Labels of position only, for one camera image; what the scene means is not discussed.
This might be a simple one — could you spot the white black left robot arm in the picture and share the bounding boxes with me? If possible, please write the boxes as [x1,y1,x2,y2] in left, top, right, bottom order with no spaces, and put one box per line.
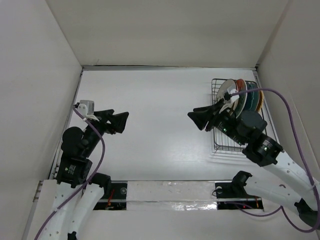
[35,103,129,240]

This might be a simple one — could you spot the metal base rail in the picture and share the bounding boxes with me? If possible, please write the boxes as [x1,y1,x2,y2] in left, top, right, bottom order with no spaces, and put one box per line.
[94,180,264,211]

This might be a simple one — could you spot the cream plate with tree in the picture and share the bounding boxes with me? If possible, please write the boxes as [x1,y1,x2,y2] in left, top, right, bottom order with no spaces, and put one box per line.
[215,79,237,103]

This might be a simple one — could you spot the light blue flower plate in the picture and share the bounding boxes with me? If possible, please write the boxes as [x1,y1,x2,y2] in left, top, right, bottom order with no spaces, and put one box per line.
[250,90,260,111]

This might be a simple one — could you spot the red patterned plate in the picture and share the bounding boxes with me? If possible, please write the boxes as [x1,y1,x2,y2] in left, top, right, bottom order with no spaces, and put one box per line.
[235,79,248,118]

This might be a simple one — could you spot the dark teal scalloped plate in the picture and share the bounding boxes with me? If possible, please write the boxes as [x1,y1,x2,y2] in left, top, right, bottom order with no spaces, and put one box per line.
[243,82,257,111]

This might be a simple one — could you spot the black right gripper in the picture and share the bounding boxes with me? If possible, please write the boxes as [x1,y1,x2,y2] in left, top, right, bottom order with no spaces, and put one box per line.
[187,97,246,146]

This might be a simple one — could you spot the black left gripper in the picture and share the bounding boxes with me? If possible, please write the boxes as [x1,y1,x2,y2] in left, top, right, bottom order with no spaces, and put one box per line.
[83,108,129,156]

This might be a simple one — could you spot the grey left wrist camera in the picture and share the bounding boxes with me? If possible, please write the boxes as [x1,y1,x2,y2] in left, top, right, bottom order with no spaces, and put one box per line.
[75,100,95,117]

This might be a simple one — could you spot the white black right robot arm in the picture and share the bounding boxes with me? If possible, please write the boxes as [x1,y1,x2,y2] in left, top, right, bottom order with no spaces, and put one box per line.
[187,104,320,230]

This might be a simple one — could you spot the orange woven wicker plate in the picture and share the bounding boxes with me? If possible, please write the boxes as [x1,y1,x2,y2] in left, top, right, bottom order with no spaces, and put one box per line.
[255,90,264,112]

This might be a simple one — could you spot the dark wire dish rack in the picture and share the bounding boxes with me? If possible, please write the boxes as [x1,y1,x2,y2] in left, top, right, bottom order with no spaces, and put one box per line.
[211,78,270,153]

